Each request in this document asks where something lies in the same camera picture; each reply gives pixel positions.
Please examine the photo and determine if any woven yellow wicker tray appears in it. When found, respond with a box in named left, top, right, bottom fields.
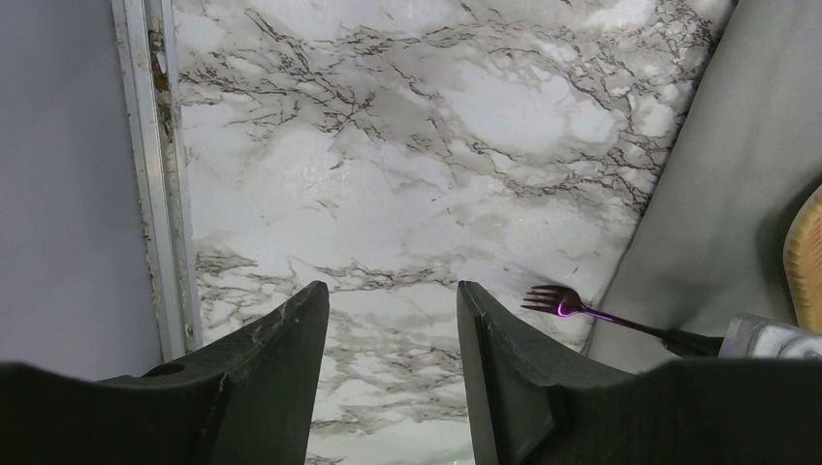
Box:
left=783, top=187, right=821, bottom=333

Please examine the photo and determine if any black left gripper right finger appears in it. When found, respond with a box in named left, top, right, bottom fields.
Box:
left=457, top=281, right=821, bottom=464

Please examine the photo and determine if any grey scalloped cloth placemat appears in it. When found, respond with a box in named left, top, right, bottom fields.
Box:
left=600, top=1, right=821, bottom=336

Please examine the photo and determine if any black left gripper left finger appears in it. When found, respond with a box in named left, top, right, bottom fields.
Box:
left=1, top=281, right=330, bottom=464

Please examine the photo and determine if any purple iridescent fork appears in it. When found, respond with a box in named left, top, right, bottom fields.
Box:
left=521, top=285, right=723, bottom=357

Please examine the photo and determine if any aluminium table frame rail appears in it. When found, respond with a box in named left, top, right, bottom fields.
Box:
left=111, top=0, right=203, bottom=361

